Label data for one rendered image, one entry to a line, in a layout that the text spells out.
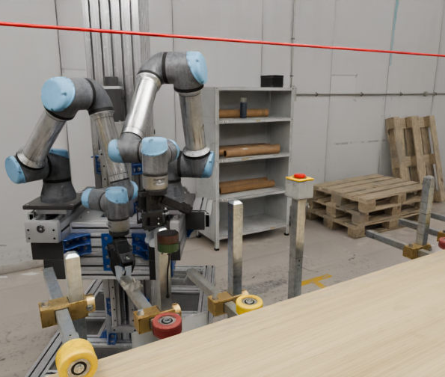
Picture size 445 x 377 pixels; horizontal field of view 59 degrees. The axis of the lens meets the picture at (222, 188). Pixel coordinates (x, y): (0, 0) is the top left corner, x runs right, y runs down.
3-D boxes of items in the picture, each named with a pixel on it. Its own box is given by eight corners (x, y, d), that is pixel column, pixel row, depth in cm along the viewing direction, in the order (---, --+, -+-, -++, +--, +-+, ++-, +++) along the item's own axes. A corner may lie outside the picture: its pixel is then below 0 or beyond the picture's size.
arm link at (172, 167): (158, 174, 183) (158, 145, 179) (187, 175, 180) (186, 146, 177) (149, 179, 171) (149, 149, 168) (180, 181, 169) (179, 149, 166)
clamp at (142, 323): (134, 326, 120) (132, 311, 118) (175, 314, 126) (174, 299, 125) (140, 336, 115) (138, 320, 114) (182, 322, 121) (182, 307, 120)
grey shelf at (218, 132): (196, 236, 424) (193, 87, 387) (265, 224, 467) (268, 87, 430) (215, 250, 386) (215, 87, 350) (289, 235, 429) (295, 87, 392)
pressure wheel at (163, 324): (149, 351, 112) (147, 315, 109) (176, 342, 115) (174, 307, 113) (159, 368, 105) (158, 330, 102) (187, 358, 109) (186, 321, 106)
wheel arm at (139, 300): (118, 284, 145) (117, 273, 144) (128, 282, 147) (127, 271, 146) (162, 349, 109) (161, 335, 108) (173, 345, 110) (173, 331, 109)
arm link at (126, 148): (137, 45, 148) (101, 149, 123) (165, 44, 147) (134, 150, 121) (146, 69, 158) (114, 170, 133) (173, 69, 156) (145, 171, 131)
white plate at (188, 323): (132, 361, 122) (130, 332, 120) (207, 336, 135) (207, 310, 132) (133, 362, 122) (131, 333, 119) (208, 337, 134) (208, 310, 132)
